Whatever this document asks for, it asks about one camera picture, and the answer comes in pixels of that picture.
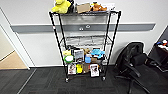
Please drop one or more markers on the black bag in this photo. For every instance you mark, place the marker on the black bag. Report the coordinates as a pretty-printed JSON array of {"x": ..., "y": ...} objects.
[{"x": 74, "y": 48}]

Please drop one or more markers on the blue cup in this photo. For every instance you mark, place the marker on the blue cup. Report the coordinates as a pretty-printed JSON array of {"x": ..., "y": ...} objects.
[{"x": 88, "y": 59}]

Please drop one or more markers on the blue plush toy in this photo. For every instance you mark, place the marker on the blue plush toy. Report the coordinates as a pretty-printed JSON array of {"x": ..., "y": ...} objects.
[{"x": 97, "y": 53}]

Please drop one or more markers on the low brown cardboard box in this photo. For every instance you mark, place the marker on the low brown cardboard box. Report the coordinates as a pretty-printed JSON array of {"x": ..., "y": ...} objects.
[{"x": 86, "y": 67}]

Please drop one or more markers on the small yellow toy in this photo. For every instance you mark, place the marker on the small yellow toy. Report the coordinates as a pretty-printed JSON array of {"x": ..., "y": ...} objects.
[{"x": 79, "y": 68}]

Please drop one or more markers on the white and red picture box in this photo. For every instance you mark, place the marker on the white and red picture box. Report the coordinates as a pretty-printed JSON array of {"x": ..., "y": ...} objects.
[{"x": 72, "y": 69}]

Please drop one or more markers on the white box with red print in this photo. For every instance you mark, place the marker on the white box with red print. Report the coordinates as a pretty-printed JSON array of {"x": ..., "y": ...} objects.
[{"x": 94, "y": 70}]

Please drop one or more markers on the orange plush toy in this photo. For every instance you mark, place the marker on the orange plush toy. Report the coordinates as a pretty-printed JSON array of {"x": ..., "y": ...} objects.
[{"x": 98, "y": 7}]

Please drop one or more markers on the black box with print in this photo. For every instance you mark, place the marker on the black box with print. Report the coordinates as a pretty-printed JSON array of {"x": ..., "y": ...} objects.
[{"x": 73, "y": 6}]

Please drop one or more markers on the yellow plush toy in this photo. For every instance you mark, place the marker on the yellow plush toy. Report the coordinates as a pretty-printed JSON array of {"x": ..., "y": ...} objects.
[{"x": 61, "y": 6}]

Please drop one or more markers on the flat white box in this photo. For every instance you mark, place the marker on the flat white box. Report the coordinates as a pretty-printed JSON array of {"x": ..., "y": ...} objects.
[{"x": 111, "y": 6}]

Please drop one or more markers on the black office chair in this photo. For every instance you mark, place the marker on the black office chair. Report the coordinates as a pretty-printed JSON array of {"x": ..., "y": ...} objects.
[{"x": 133, "y": 63}]

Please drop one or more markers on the pale door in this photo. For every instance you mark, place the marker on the pale door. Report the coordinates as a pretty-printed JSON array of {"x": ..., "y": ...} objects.
[{"x": 5, "y": 46}]

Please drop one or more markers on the white wall socket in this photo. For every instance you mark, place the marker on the white wall socket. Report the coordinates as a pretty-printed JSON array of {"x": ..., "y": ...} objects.
[
  {"x": 87, "y": 26},
  {"x": 81, "y": 29}
]

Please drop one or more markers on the grey wall band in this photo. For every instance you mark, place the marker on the grey wall band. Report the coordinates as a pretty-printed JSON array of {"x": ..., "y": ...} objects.
[{"x": 33, "y": 28}]

